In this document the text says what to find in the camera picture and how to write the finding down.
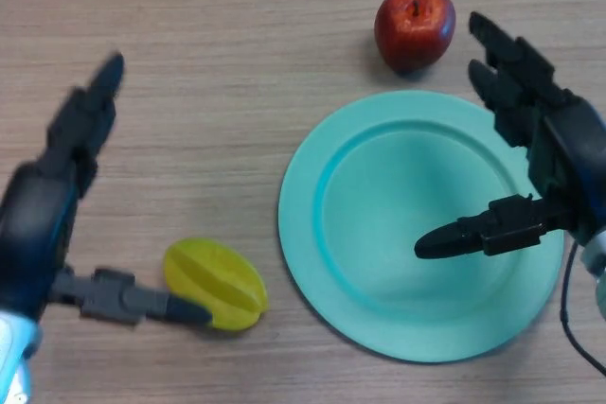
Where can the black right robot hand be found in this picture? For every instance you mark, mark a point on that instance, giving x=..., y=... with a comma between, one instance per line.
x=568, y=148

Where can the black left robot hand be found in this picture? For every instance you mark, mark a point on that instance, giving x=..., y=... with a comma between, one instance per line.
x=33, y=224

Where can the yellow starfruit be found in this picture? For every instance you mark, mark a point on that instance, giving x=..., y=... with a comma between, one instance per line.
x=213, y=276

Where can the green round plate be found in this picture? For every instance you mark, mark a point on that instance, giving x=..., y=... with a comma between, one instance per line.
x=379, y=186

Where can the red apple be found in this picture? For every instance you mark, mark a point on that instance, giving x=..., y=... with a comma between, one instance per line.
x=414, y=37

